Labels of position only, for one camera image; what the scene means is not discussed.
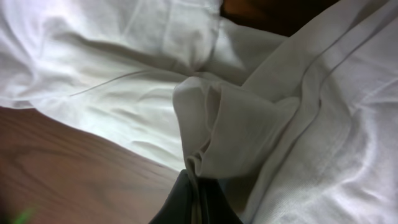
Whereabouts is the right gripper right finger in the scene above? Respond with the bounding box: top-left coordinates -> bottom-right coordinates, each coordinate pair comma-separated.
198,179 -> 243,224

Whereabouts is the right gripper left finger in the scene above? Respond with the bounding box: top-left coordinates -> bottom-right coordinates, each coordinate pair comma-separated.
149,170 -> 193,224

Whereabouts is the white t-shirt black print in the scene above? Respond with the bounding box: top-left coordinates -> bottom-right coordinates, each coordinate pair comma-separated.
1,0 -> 285,170

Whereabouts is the grey-beige shirt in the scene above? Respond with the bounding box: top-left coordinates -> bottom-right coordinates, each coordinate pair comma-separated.
173,1 -> 397,223

